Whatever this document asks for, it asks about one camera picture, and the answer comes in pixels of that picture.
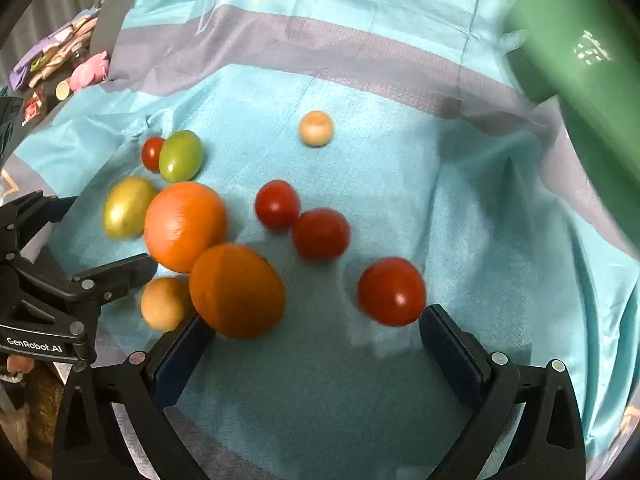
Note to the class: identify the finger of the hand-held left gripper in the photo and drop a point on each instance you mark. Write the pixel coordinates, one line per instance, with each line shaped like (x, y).
(30, 215)
(120, 275)

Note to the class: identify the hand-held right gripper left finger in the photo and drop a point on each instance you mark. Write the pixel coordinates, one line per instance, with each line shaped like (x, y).
(180, 360)

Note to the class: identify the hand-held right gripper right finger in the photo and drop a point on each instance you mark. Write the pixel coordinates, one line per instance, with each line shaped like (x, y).
(450, 355)

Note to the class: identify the small tan round fruit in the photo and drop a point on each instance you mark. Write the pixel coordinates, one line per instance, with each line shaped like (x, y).
(316, 129)
(162, 304)

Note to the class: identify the orange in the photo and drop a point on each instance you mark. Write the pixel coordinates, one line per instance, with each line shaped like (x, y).
(237, 291)
(185, 225)

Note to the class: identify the small red cherry tomato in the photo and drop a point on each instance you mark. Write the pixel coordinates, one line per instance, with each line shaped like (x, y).
(151, 154)

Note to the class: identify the green bowl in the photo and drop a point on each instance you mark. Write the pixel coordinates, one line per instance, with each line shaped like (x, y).
(575, 60)

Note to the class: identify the red packet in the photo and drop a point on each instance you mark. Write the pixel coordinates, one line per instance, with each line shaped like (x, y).
(32, 107)

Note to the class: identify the teal and grey striped blanket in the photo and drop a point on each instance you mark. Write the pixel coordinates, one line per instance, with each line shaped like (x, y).
(350, 410)

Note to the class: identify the small yellow cup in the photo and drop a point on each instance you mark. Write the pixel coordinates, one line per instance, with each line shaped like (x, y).
(62, 91)

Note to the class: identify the pink plush toy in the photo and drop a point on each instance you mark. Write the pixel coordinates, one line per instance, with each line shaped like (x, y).
(90, 71)

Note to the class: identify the purple patterned cloth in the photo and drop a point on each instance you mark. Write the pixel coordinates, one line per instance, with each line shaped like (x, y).
(55, 50)

